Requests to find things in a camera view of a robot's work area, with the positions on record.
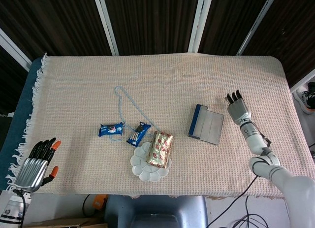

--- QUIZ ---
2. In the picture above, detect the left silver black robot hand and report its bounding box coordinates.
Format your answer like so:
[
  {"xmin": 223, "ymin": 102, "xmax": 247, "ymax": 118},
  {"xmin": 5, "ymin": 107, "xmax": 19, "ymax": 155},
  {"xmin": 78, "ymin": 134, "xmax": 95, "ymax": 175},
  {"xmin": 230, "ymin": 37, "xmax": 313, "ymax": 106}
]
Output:
[{"xmin": 14, "ymin": 137, "xmax": 62, "ymax": 193}]

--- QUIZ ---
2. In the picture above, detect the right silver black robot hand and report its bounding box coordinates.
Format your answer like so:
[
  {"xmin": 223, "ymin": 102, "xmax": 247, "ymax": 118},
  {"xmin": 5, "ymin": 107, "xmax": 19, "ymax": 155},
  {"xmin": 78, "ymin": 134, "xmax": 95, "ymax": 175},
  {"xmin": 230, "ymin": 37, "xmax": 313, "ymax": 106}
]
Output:
[{"xmin": 225, "ymin": 89, "xmax": 253, "ymax": 125}]

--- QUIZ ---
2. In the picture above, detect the blue glasses case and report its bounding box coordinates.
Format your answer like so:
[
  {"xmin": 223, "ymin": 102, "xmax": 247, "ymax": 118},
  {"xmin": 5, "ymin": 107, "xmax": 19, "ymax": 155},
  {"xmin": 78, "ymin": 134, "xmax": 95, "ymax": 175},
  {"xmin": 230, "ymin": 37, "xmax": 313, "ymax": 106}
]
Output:
[{"xmin": 188, "ymin": 104, "xmax": 225, "ymax": 146}]

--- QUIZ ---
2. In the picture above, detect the beige waffle-weave fringed blanket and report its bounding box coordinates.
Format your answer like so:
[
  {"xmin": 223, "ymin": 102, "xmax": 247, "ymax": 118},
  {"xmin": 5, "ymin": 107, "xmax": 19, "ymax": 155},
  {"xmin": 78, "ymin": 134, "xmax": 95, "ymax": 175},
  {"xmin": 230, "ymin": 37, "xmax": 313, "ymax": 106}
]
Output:
[{"xmin": 5, "ymin": 53, "xmax": 315, "ymax": 201}]

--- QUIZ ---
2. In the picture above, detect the white black orange sneaker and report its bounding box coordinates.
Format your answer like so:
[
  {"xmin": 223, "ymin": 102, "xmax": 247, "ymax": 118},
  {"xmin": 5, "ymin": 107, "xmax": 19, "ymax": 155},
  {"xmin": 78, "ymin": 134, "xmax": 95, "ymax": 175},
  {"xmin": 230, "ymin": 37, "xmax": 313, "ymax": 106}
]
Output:
[{"xmin": 295, "ymin": 82, "xmax": 315, "ymax": 114}]

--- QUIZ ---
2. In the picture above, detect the teal padded table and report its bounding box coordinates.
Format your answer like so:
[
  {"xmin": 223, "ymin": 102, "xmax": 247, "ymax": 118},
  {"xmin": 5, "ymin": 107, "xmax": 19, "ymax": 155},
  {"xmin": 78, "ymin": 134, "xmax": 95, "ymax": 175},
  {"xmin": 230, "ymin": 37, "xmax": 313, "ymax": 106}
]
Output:
[{"xmin": 0, "ymin": 57, "xmax": 47, "ymax": 191}]

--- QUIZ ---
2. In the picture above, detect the orange device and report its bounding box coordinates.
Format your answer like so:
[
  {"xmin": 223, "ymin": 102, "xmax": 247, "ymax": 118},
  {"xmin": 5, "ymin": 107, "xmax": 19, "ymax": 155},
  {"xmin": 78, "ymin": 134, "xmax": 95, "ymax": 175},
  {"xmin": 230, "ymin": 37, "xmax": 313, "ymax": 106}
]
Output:
[{"xmin": 94, "ymin": 195, "xmax": 108, "ymax": 211}]

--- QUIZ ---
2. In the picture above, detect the gold foil snack package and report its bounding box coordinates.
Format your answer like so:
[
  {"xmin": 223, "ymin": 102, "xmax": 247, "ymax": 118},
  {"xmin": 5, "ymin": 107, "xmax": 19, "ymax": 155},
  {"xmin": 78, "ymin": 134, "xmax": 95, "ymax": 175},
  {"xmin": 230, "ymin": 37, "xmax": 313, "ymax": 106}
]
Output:
[{"xmin": 145, "ymin": 130, "xmax": 174, "ymax": 169}]

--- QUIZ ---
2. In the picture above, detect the blue Oreo cookie packet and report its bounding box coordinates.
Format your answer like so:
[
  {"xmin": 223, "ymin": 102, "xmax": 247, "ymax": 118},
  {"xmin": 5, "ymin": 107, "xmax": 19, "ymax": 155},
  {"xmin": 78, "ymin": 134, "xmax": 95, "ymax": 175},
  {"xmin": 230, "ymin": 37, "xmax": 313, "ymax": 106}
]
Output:
[{"xmin": 98, "ymin": 123, "xmax": 125, "ymax": 137}]

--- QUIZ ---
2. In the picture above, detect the blue cookie packet with biscuit row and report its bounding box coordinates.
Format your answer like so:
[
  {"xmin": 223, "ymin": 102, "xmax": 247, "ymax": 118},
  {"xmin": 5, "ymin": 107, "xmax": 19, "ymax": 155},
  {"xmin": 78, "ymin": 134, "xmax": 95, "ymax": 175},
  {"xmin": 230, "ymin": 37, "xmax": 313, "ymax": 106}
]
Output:
[{"xmin": 126, "ymin": 122, "xmax": 151, "ymax": 148}]

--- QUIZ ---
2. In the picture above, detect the white flower-shaped palette tray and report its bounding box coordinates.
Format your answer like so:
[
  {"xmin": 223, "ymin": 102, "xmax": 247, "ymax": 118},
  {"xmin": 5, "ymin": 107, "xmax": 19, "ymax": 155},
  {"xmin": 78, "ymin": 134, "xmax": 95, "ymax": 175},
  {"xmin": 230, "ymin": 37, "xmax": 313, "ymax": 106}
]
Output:
[{"xmin": 129, "ymin": 141, "xmax": 172, "ymax": 183}]

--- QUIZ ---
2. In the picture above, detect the blue-grey robot torso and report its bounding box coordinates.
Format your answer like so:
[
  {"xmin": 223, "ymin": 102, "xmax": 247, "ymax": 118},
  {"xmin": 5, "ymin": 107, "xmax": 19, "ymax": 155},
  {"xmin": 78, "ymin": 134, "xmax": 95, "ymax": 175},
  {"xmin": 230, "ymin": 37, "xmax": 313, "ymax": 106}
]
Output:
[{"xmin": 104, "ymin": 195, "xmax": 209, "ymax": 228}]

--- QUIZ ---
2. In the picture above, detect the black looped cable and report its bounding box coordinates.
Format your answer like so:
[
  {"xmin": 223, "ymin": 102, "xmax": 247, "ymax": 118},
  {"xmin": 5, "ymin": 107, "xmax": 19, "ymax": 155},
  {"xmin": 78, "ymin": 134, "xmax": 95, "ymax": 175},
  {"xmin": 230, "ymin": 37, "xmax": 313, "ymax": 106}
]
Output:
[{"xmin": 82, "ymin": 195, "xmax": 98, "ymax": 217}]

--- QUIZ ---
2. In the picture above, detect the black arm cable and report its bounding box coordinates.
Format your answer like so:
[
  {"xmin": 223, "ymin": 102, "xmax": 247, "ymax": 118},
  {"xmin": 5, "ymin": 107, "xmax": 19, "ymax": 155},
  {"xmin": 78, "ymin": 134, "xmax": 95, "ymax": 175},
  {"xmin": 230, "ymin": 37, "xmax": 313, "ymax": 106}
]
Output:
[{"xmin": 208, "ymin": 175, "xmax": 259, "ymax": 228}]

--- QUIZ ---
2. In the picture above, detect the white frame post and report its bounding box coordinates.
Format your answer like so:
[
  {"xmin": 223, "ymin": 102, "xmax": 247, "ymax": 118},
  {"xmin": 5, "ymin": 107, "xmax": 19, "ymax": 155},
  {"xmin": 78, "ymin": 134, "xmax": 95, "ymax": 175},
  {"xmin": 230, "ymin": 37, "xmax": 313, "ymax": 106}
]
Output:
[
  {"xmin": 188, "ymin": 0, "xmax": 214, "ymax": 53},
  {"xmin": 92, "ymin": 0, "xmax": 120, "ymax": 56},
  {"xmin": 236, "ymin": 0, "xmax": 280, "ymax": 56},
  {"xmin": 0, "ymin": 28, "xmax": 32, "ymax": 71}
]

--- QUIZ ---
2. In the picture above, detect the black floor cable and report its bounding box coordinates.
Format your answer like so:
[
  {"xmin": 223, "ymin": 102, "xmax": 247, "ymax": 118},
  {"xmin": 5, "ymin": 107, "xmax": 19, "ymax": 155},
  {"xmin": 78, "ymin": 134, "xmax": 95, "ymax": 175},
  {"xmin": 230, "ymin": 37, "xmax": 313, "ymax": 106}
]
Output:
[{"xmin": 226, "ymin": 195, "xmax": 270, "ymax": 228}]

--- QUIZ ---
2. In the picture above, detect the light blue cord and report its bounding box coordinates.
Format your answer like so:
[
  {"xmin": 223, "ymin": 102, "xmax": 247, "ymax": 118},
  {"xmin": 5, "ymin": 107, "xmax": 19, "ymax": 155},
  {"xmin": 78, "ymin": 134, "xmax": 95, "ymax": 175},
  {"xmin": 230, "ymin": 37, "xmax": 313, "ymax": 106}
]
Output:
[{"xmin": 114, "ymin": 86, "xmax": 163, "ymax": 142}]

